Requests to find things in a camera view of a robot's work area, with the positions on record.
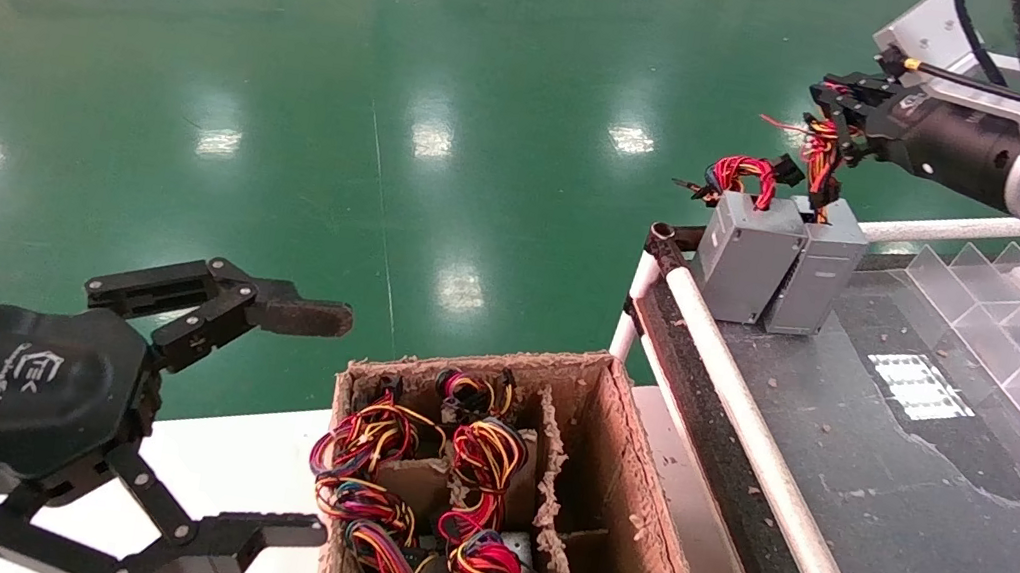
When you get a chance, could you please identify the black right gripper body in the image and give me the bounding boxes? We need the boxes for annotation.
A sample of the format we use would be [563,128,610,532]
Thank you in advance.
[868,80,1020,214]

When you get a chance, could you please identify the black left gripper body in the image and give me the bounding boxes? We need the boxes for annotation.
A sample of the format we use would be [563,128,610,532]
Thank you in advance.
[0,296,172,528]

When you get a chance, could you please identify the gray power supply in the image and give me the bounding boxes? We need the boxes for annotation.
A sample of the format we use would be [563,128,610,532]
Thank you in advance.
[653,140,818,333]
[728,107,887,346]

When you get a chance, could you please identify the gray power supply, black plug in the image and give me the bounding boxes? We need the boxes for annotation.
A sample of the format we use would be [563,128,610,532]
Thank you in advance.
[653,140,818,333]

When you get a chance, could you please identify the clear acrylic divider tray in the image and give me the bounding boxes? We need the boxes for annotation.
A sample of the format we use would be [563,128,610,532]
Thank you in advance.
[866,225,1020,556]

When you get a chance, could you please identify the black pipe corner joint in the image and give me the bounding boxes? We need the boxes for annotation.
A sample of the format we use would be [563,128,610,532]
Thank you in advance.
[642,219,712,281]

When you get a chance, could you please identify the white label sheet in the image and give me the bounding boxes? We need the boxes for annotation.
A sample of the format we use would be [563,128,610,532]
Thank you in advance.
[858,347,983,430]

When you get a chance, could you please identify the white rack leg pipe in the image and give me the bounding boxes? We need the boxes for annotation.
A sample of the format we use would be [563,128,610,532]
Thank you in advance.
[609,248,667,364]

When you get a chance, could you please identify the long white rack pipe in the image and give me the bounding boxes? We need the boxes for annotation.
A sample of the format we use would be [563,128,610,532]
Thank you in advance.
[619,259,973,573]

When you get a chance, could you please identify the worn cardboard divider box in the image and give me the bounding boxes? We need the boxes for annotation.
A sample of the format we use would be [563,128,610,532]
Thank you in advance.
[308,313,766,573]

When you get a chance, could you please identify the power supply red yellow wires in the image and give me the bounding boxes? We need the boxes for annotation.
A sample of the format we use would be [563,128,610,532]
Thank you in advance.
[306,385,428,505]

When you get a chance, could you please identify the power supply blue yellow wires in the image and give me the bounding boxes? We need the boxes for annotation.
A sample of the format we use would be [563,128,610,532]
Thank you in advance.
[305,473,460,573]

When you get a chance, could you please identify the power supply small wire coil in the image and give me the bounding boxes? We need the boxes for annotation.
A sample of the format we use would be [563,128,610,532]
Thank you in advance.
[430,364,518,429]

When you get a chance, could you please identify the power supply red wire loop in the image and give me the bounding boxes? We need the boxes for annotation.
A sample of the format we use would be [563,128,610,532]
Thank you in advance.
[435,413,536,551]

